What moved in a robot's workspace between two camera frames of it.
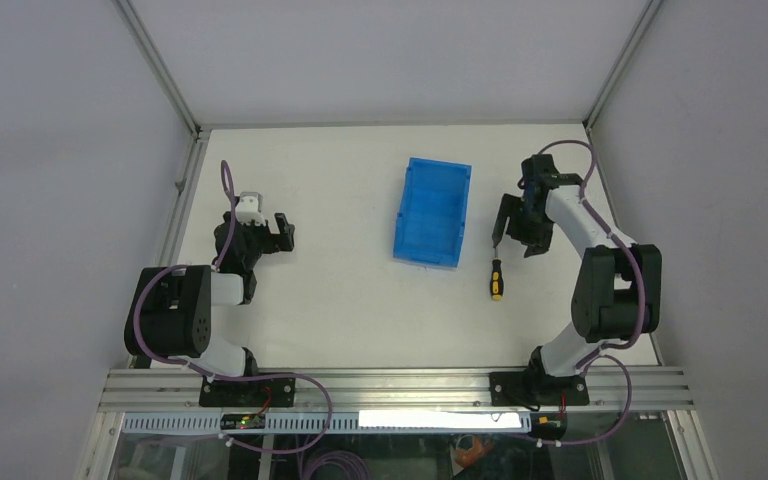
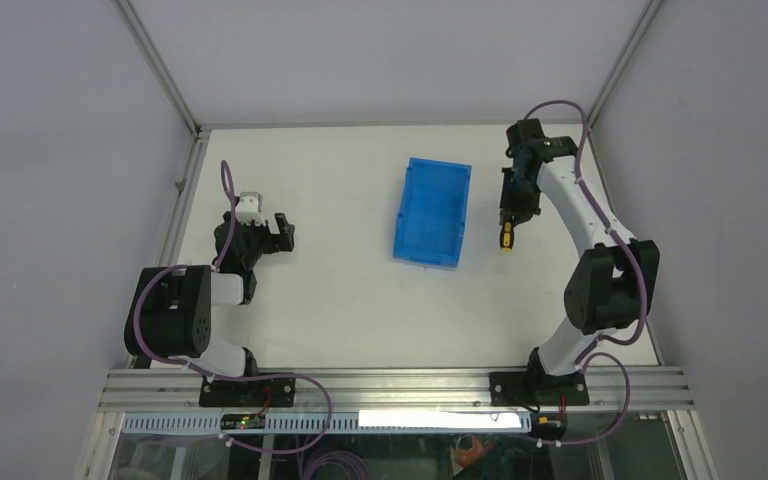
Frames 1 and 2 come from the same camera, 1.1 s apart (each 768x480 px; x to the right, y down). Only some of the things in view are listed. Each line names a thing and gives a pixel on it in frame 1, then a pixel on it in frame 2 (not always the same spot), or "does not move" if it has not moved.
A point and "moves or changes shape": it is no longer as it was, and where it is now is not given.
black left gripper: (274, 242) does not move
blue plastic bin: (433, 212) does not move
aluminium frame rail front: (394, 389) does not move
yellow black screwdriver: (496, 280) moves or changes shape
